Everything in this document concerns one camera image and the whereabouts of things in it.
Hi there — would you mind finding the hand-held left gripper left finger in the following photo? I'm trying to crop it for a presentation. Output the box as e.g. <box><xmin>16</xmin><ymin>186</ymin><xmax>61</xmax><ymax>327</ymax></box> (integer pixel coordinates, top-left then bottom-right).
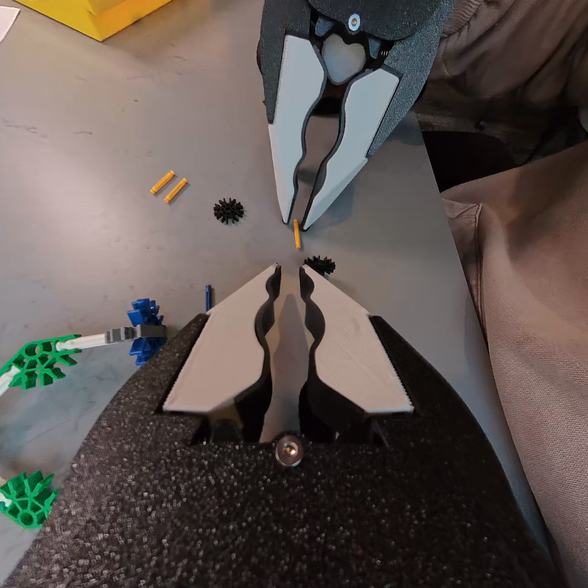
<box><xmin>163</xmin><ymin>263</ymin><xmax>282</xmax><ymax>442</ymax></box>

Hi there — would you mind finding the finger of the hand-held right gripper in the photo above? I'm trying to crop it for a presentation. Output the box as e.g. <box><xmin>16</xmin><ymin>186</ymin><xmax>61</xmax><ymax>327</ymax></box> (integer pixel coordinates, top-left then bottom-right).
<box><xmin>269</xmin><ymin>35</ymin><xmax>328</xmax><ymax>226</ymax></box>
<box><xmin>301</xmin><ymin>68</ymin><xmax>400</xmax><ymax>230</ymax></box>

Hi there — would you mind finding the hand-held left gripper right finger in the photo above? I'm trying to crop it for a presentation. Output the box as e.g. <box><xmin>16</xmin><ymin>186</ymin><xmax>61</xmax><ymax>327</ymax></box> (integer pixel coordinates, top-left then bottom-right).
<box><xmin>300</xmin><ymin>266</ymin><xmax>415</xmax><ymax>442</ymax></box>

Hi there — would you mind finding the multicolour toy construction model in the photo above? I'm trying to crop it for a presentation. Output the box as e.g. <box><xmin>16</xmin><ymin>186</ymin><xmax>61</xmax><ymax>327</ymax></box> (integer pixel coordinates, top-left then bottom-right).
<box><xmin>0</xmin><ymin>298</ymin><xmax>167</xmax><ymax>530</ymax></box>

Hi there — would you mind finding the small black gear connector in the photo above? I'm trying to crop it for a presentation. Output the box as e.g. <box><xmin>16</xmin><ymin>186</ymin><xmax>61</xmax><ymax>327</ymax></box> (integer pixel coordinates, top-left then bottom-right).
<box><xmin>303</xmin><ymin>255</ymin><xmax>336</xmax><ymax>280</ymax></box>
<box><xmin>213</xmin><ymin>197</ymin><xmax>245</xmax><ymax>225</ymax></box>

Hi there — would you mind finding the grey desk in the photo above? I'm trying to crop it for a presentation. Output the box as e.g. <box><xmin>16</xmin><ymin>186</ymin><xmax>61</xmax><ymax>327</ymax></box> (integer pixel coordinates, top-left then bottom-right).
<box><xmin>0</xmin><ymin>0</ymin><xmax>552</xmax><ymax>575</ymax></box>

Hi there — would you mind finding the yellow plastic bin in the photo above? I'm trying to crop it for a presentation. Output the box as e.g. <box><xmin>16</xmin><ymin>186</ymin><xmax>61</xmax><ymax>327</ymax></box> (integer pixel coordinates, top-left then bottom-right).
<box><xmin>16</xmin><ymin>0</ymin><xmax>174</xmax><ymax>42</ymax></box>

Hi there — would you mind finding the folded white instruction sheet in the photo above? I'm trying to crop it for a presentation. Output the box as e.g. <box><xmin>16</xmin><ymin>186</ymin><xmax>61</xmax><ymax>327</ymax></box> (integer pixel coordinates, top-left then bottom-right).
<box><xmin>0</xmin><ymin>6</ymin><xmax>22</xmax><ymax>45</ymax></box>

